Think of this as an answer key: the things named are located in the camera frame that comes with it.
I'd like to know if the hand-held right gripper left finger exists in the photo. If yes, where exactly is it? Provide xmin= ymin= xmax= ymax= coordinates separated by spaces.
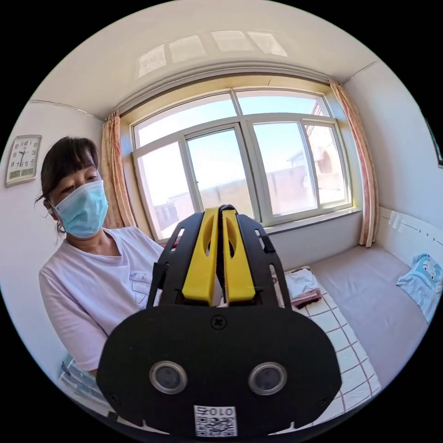
xmin=182 ymin=207 xmax=220 ymax=299

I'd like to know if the pile of clothes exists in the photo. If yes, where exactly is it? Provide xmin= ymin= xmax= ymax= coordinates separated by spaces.
xmin=272 ymin=265 xmax=323 ymax=310

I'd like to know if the light blue cartoon print pillow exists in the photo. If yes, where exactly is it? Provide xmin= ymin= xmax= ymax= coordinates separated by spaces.
xmin=395 ymin=253 xmax=443 ymax=324

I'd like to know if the white framed window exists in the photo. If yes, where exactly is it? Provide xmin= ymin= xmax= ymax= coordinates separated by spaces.
xmin=129 ymin=86 xmax=354 ymax=244

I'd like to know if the person's body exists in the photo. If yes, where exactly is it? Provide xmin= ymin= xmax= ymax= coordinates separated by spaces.
xmin=34 ymin=136 xmax=165 ymax=378

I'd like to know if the blue grey plaid cloth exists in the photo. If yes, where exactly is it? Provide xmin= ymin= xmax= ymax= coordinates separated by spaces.
xmin=57 ymin=354 xmax=117 ymax=418

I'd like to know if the bed with checked quilt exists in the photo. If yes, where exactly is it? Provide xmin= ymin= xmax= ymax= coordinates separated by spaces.
xmin=269 ymin=206 xmax=443 ymax=418

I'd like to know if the white wall clock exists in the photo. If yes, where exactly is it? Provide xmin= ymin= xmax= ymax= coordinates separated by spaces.
xmin=5 ymin=134 xmax=43 ymax=188

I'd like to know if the pink patterned curtain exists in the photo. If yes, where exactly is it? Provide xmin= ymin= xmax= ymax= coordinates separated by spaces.
xmin=328 ymin=80 xmax=380 ymax=248
xmin=101 ymin=110 xmax=140 ymax=230

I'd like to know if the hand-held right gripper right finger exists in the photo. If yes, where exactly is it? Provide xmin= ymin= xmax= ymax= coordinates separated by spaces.
xmin=222 ymin=209 xmax=257 ymax=306

